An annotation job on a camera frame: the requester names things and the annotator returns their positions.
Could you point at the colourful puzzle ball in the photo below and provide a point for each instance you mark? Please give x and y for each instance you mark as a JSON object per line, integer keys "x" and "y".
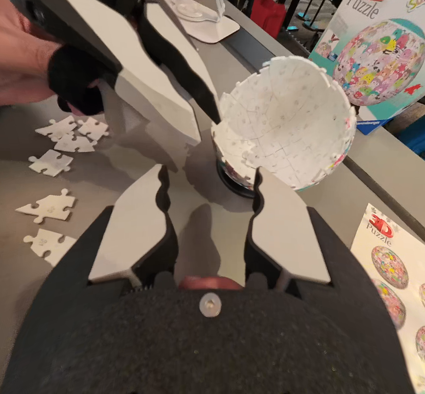
{"x": 292, "y": 115}

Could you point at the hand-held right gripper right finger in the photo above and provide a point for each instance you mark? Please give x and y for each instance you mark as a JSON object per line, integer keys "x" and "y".
{"x": 285, "y": 234}

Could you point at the blue fabric bag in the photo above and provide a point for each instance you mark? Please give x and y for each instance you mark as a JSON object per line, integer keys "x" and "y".
{"x": 413, "y": 138}

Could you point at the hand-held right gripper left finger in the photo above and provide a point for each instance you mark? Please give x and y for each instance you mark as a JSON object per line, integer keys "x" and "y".
{"x": 136, "y": 234}

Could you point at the white desk stand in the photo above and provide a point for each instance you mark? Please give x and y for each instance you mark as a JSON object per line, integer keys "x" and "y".
{"x": 206, "y": 25}

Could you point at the white puzzle leaflet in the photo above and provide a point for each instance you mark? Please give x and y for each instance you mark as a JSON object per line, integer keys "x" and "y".
{"x": 392, "y": 268}

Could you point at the person's left hand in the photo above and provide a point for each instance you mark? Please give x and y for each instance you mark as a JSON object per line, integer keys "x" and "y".
{"x": 23, "y": 55}

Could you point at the red cloth bag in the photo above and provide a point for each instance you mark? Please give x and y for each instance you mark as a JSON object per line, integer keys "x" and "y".
{"x": 265, "y": 15}

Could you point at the colourful puzzle box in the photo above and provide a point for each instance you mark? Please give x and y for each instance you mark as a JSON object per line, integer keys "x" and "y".
{"x": 372, "y": 49}

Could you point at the row of white puzzle pieces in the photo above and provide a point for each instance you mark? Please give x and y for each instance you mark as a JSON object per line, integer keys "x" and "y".
{"x": 53, "y": 205}

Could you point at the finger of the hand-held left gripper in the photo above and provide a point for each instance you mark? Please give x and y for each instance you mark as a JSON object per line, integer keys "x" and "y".
{"x": 179, "y": 42}
{"x": 143, "y": 82}

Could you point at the black ball stand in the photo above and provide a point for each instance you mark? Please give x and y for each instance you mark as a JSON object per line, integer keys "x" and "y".
{"x": 232, "y": 185}

